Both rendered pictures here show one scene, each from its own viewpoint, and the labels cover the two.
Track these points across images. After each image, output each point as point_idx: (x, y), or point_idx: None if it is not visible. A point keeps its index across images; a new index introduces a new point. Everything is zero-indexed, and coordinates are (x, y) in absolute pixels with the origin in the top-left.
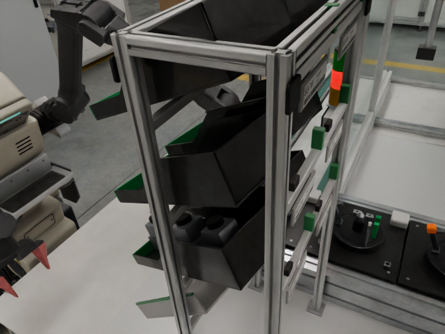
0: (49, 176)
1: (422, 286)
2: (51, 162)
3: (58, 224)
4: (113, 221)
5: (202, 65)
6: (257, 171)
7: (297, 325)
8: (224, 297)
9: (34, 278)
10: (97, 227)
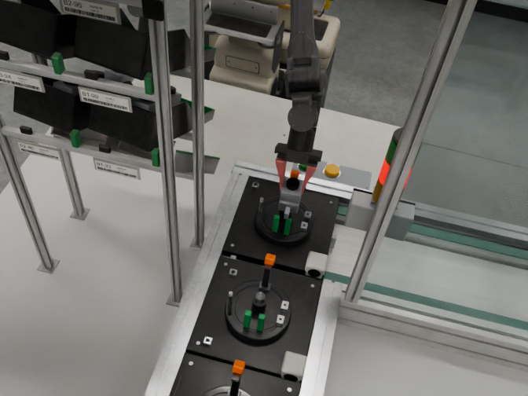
0: (262, 27)
1: (181, 377)
2: (283, 21)
3: (258, 78)
4: (261, 110)
5: None
6: (16, 36)
7: (154, 282)
8: (179, 217)
9: (179, 80)
10: (249, 100)
